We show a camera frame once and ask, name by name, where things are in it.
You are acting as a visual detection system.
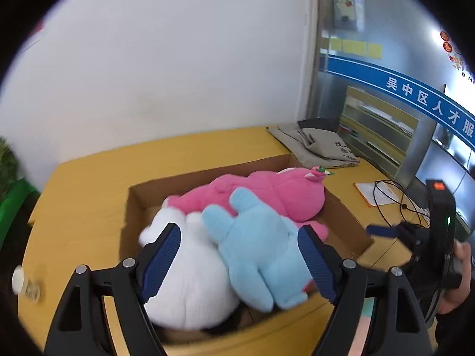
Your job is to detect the pink plush toy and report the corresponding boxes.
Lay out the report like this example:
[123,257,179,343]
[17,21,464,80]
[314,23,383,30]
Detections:
[163,166,333,243]

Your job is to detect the white plush toy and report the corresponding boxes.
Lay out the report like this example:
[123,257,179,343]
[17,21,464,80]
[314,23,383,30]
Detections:
[138,200,242,330]

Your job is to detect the beige printed cloth bag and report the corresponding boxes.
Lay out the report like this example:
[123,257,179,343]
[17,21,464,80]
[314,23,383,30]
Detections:
[300,127,360,169]

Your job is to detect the red round window stickers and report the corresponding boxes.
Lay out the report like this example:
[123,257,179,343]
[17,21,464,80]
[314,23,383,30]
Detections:
[440,30,475,82]

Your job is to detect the cartoon wall poster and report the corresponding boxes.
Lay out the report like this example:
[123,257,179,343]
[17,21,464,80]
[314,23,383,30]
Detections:
[332,0,366,30]

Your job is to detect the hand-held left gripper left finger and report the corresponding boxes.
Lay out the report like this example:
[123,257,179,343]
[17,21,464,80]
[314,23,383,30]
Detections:
[44,222,182,356]

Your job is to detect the clear plastic bottle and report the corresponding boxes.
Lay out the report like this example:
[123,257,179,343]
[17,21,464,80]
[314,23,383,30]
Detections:
[11,265,43,303]

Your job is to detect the cardboard box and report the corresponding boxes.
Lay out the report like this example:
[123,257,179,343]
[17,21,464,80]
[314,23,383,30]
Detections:
[119,153,375,356]

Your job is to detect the black cable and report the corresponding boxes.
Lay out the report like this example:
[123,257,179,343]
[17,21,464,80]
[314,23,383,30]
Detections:
[373,179,431,227]

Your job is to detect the grey cloth bag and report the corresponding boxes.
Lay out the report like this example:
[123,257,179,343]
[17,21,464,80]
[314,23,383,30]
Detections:
[267,122,316,169]

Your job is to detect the black bag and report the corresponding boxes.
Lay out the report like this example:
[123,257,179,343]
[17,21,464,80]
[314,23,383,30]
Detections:
[298,117,340,132]

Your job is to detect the person's right hand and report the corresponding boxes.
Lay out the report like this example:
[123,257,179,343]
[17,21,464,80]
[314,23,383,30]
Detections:
[438,241,473,314]

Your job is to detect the green potted plant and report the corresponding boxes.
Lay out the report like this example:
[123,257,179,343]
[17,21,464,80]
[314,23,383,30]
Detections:
[0,137,19,193]

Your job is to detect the yellow display rack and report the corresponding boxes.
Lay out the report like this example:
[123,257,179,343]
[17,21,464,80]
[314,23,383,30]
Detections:
[339,85,420,177]

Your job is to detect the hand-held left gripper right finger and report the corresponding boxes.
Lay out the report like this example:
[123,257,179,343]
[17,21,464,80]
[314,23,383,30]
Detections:
[297,225,435,356]

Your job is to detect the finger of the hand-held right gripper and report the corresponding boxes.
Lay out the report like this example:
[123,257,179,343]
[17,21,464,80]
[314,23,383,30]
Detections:
[365,220,431,255]

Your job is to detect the blue banner strip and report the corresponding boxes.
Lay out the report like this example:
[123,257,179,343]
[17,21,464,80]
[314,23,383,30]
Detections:
[326,54,475,142]

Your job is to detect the row of yellow sticky notes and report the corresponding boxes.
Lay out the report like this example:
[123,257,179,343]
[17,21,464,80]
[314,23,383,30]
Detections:
[321,37,383,60]

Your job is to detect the light blue plush toy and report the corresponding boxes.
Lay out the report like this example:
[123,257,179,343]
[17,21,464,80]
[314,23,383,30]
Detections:
[201,186,320,312]

